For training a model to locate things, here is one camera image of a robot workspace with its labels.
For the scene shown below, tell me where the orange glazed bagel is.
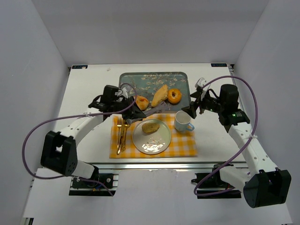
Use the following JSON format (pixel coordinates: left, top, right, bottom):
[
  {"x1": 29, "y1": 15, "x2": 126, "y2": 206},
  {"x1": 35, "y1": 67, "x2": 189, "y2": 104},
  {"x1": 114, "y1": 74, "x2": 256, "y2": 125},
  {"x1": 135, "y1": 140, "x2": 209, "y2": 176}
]
[{"x1": 167, "y1": 89, "x2": 182, "y2": 104}]

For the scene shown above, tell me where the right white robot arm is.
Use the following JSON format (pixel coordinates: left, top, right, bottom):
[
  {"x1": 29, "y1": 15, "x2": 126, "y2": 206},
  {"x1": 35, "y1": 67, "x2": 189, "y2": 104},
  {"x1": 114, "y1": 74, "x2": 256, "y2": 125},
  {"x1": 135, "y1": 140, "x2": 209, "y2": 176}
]
[{"x1": 174, "y1": 84, "x2": 292, "y2": 208}]

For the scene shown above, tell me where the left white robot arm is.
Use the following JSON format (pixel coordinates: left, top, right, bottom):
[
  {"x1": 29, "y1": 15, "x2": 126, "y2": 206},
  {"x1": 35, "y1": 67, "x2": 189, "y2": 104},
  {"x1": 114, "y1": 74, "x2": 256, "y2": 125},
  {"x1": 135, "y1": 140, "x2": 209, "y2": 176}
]
[{"x1": 41, "y1": 83, "x2": 168, "y2": 183}]

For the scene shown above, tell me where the long pale bread loaf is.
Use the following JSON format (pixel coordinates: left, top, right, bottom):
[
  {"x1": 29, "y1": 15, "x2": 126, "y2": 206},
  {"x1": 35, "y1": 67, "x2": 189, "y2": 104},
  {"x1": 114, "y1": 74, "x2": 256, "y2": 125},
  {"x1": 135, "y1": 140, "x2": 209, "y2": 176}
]
[{"x1": 151, "y1": 84, "x2": 168, "y2": 107}]

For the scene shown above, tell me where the gold fork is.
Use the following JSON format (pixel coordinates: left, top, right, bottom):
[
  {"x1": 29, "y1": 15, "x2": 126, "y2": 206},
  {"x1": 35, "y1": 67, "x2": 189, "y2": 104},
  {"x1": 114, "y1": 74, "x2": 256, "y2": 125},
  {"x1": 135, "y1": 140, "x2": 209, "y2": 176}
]
[{"x1": 116, "y1": 117, "x2": 122, "y2": 155}]

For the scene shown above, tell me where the white blue mug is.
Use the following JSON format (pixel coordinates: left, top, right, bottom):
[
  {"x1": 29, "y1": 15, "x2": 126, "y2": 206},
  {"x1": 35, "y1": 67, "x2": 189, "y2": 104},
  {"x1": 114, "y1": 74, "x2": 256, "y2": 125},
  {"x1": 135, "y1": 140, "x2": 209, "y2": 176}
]
[{"x1": 174, "y1": 111, "x2": 195, "y2": 132}]

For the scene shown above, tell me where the gold spoon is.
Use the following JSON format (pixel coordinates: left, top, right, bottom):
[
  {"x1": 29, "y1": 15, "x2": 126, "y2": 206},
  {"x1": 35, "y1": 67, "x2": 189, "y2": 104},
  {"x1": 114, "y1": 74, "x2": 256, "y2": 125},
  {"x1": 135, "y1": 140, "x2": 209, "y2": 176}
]
[{"x1": 121, "y1": 121, "x2": 130, "y2": 152}]

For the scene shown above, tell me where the blue floral serving tray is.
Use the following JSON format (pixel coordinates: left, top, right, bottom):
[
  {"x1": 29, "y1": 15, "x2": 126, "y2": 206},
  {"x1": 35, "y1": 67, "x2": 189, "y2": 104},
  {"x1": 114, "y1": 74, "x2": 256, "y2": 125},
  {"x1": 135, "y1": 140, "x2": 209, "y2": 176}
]
[{"x1": 119, "y1": 72, "x2": 191, "y2": 113}]

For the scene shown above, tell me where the pale green round plate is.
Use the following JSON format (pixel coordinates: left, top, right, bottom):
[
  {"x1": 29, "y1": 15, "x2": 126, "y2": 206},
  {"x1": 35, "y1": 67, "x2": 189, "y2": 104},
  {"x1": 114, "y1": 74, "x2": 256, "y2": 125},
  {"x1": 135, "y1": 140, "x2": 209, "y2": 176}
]
[{"x1": 132, "y1": 119, "x2": 172, "y2": 155}]

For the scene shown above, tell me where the yellow checkered placemat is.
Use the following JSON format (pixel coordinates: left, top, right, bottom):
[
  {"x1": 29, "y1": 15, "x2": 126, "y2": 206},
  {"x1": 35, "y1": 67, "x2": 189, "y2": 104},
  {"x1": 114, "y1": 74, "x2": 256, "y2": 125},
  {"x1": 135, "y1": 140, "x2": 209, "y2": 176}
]
[{"x1": 109, "y1": 114, "x2": 197, "y2": 159}]

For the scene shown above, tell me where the black sticker label right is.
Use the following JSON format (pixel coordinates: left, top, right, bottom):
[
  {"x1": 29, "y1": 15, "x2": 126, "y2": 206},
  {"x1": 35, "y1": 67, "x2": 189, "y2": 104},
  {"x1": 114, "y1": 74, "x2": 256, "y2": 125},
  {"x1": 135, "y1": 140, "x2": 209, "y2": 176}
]
[{"x1": 210, "y1": 63, "x2": 227, "y2": 67}]

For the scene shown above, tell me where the black sticker label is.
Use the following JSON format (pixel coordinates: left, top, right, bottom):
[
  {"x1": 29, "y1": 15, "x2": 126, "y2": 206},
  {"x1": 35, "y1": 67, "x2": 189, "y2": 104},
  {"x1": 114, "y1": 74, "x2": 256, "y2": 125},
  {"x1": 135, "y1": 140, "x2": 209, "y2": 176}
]
[
  {"x1": 71, "y1": 65, "x2": 88, "y2": 69},
  {"x1": 210, "y1": 63, "x2": 227, "y2": 67}
]

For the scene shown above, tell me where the black sticker label left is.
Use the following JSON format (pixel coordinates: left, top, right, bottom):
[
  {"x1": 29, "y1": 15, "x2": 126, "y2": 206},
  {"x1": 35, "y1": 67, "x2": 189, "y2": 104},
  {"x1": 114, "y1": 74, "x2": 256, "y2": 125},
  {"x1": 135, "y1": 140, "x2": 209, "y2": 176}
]
[{"x1": 71, "y1": 65, "x2": 88, "y2": 69}]

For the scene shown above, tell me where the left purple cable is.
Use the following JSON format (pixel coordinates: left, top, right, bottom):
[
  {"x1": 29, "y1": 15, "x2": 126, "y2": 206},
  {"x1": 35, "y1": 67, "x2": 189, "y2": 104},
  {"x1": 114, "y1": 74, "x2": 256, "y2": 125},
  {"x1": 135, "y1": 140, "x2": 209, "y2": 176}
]
[{"x1": 22, "y1": 83, "x2": 138, "y2": 196}]

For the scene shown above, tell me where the striped twisted bread ring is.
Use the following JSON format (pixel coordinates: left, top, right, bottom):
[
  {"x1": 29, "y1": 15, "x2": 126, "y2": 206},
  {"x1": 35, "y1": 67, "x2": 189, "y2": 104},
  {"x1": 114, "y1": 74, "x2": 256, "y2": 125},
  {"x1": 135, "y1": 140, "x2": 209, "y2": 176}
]
[{"x1": 135, "y1": 95, "x2": 149, "y2": 111}]

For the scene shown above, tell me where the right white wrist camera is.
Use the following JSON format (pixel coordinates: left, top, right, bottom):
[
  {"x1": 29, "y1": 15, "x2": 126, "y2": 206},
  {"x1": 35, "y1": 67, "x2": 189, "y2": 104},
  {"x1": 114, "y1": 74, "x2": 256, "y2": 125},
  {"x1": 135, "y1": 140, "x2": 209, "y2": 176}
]
[{"x1": 195, "y1": 77, "x2": 207, "y2": 89}]

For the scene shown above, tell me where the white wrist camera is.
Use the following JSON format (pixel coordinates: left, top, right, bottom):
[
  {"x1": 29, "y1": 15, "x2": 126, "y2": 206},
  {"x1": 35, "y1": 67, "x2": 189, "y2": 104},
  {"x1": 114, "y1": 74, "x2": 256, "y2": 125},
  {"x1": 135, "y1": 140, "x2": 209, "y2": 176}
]
[
  {"x1": 195, "y1": 77, "x2": 207, "y2": 89},
  {"x1": 118, "y1": 86, "x2": 132, "y2": 98}
]

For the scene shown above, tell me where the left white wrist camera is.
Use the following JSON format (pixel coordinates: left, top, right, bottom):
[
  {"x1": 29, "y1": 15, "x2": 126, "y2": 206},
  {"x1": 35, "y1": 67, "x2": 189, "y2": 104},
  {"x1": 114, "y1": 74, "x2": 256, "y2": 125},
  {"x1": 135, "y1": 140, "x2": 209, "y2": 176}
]
[{"x1": 118, "y1": 86, "x2": 132, "y2": 98}]

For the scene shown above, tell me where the aluminium table edge rail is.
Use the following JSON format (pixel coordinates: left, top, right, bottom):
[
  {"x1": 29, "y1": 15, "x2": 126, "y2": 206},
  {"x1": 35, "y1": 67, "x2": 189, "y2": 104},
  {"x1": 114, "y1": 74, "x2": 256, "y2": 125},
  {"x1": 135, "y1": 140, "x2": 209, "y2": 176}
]
[{"x1": 90, "y1": 162, "x2": 249, "y2": 170}]

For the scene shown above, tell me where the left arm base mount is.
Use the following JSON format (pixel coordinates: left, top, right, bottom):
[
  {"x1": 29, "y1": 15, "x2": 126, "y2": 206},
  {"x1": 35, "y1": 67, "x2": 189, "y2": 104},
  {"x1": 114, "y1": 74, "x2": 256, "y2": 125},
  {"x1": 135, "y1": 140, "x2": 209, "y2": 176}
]
[{"x1": 69, "y1": 173, "x2": 119, "y2": 196}]

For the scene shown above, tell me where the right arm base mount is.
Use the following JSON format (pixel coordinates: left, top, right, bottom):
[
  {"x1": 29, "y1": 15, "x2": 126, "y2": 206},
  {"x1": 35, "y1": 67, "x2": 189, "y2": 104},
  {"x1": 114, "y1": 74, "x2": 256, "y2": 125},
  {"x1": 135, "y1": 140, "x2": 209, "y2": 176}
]
[{"x1": 190, "y1": 162, "x2": 241, "y2": 199}]

